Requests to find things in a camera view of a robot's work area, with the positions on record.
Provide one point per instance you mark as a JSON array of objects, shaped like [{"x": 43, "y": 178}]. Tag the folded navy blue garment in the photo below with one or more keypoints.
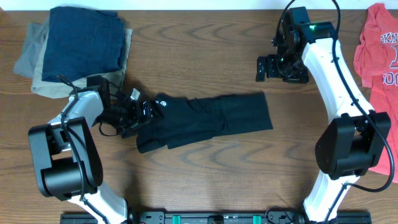
[{"x": 82, "y": 42}]

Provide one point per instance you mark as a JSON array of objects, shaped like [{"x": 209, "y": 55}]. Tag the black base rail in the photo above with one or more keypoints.
[{"x": 272, "y": 216}]

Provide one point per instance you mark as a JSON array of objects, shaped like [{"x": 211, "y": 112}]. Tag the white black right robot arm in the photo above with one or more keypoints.
[{"x": 356, "y": 134}]

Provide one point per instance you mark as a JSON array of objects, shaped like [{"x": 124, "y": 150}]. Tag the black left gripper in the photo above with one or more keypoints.
[{"x": 137, "y": 118}]

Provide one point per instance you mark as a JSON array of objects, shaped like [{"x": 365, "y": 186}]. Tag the black t-shirt with logo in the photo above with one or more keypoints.
[{"x": 182, "y": 121}]

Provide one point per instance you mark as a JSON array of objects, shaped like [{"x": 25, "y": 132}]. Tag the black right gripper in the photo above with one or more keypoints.
[{"x": 300, "y": 77}]

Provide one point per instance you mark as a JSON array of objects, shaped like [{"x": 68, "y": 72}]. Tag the folded beige garment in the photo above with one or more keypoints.
[{"x": 114, "y": 80}]

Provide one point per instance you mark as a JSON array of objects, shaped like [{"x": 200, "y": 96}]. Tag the folded grey garment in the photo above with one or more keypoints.
[{"x": 34, "y": 40}]

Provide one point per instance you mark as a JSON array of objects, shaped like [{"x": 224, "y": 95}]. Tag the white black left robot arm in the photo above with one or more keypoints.
[{"x": 66, "y": 162}]

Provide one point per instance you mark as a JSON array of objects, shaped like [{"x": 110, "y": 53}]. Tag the red printed t-shirt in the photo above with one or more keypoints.
[{"x": 375, "y": 61}]

